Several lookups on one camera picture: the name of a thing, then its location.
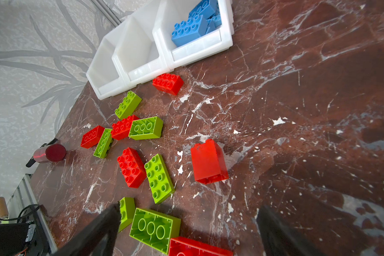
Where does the green brick lower right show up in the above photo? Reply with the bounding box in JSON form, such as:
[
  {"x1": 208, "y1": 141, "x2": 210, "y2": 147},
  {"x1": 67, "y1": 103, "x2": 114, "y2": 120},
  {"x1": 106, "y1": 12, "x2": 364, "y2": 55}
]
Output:
[{"x1": 130, "y1": 208, "x2": 181, "y2": 255}]

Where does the green brick centre studs-down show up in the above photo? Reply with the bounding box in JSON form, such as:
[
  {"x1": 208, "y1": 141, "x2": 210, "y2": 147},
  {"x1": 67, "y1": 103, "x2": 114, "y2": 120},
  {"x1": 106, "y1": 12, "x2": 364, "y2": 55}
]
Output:
[{"x1": 129, "y1": 116, "x2": 163, "y2": 140}]

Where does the left white bin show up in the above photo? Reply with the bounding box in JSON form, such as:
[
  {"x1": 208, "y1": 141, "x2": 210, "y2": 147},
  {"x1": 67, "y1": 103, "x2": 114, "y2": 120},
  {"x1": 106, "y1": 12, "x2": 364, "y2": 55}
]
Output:
[{"x1": 86, "y1": 22, "x2": 132, "y2": 100}]

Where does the red brick centre left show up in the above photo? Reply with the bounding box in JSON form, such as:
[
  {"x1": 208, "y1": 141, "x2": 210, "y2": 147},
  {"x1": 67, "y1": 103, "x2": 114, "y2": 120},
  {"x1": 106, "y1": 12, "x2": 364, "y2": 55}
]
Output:
[{"x1": 111, "y1": 115, "x2": 139, "y2": 140}]

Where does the red brick far left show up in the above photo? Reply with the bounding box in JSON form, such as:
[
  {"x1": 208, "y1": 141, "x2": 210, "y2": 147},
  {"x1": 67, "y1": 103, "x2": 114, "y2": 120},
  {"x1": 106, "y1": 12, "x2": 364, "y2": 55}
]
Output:
[{"x1": 81, "y1": 125, "x2": 105, "y2": 149}]

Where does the red cylinder tool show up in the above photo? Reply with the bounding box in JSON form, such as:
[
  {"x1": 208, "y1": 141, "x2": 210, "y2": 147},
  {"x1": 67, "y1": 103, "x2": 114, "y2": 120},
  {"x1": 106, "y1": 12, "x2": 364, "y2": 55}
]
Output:
[{"x1": 26, "y1": 138, "x2": 67, "y2": 167}]

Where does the green brick upright left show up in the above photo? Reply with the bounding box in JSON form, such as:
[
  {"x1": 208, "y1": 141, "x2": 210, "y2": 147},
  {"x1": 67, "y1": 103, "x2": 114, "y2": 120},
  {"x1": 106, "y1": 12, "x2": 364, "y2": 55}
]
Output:
[{"x1": 93, "y1": 129, "x2": 113, "y2": 159}]

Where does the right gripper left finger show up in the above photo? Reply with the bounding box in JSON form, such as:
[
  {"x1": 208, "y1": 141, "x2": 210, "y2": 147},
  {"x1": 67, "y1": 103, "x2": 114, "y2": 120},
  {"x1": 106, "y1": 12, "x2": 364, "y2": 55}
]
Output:
[{"x1": 54, "y1": 203, "x2": 121, "y2": 256}]

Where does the red brick near bins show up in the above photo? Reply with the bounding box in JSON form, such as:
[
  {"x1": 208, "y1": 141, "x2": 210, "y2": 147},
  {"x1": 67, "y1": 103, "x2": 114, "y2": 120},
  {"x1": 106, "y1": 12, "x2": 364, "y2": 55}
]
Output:
[{"x1": 153, "y1": 73, "x2": 184, "y2": 96}]

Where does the green brick upper left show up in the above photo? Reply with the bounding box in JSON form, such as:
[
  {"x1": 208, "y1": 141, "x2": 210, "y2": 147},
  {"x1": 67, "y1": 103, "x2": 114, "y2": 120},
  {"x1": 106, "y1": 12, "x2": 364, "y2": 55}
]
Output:
[{"x1": 115, "y1": 91, "x2": 142, "y2": 120}]

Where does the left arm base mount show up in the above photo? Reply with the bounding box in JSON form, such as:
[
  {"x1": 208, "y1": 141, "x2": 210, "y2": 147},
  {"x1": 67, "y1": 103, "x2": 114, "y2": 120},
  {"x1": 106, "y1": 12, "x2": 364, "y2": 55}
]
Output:
[{"x1": 0, "y1": 204, "x2": 52, "y2": 256}]

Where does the green brick centre right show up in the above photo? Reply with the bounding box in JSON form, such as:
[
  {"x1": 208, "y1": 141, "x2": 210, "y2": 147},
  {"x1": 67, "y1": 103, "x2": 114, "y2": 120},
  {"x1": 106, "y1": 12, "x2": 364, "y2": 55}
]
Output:
[{"x1": 144, "y1": 154, "x2": 175, "y2": 204}]

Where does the green brick bottom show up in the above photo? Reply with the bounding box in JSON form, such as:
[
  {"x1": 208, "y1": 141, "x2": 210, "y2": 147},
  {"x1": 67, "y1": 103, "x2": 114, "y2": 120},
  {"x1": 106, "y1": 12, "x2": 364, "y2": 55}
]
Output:
[{"x1": 118, "y1": 197, "x2": 135, "y2": 233}]

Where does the red brick lower right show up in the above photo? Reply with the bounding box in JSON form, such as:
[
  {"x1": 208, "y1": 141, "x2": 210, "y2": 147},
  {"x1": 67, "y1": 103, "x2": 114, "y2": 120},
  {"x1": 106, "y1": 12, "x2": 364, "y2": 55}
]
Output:
[{"x1": 169, "y1": 236, "x2": 234, "y2": 256}]

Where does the white bin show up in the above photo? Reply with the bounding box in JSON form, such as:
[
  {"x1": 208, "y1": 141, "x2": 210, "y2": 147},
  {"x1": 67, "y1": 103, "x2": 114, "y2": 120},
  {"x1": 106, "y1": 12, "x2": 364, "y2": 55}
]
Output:
[
  {"x1": 153, "y1": 1, "x2": 234, "y2": 70},
  {"x1": 112, "y1": 1, "x2": 170, "y2": 90},
  {"x1": 86, "y1": 22, "x2": 132, "y2": 100}
]

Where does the right white bin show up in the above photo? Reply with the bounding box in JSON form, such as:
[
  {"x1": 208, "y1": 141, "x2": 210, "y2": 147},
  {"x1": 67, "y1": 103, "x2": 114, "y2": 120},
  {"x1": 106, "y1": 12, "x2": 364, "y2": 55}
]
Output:
[{"x1": 153, "y1": 1, "x2": 234, "y2": 70}]

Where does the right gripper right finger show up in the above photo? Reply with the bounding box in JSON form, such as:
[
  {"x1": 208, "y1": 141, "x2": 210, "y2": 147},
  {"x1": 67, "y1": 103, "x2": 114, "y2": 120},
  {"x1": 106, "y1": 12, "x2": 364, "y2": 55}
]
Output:
[{"x1": 257, "y1": 205, "x2": 323, "y2": 256}]

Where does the aluminium front rail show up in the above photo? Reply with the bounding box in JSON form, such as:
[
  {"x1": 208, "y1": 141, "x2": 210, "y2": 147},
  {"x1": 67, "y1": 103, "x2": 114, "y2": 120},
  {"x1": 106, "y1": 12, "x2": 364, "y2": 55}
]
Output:
[{"x1": 7, "y1": 174, "x2": 57, "y2": 256}]

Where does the blue brick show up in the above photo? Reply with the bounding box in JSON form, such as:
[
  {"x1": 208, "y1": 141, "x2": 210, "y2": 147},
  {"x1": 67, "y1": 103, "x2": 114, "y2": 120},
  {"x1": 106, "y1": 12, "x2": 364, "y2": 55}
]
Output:
[
  {"x1": 205, "y1": 14, "x2": 222, "y2": 34},
  {"x1": 171, "y1": 15, "x2": 208, "y2": 47},
  {"x1": 189, "y1": 0, "x2": 218, "y2": 19}
]

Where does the red tall brick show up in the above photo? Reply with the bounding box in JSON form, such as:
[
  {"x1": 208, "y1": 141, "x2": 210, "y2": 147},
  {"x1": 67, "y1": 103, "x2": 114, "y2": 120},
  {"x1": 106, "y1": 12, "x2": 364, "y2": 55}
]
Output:
[{"x1": 191, "y1": 139, "x2": 229, "y2": 185}]

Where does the blue brick bottom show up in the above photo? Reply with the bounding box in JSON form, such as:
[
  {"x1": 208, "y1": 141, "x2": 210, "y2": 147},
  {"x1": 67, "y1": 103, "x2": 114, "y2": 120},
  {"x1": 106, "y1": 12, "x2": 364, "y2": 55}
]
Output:
[{"x1": 171, "y1": 15, "x2": 208, "y2": 47}]

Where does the middle white bin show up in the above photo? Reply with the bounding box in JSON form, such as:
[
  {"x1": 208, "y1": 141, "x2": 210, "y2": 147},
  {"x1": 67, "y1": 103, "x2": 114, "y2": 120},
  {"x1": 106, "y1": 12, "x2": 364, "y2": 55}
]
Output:
[{"x1": 112, "y1": 1, "x2": 170, "y2": 90}]

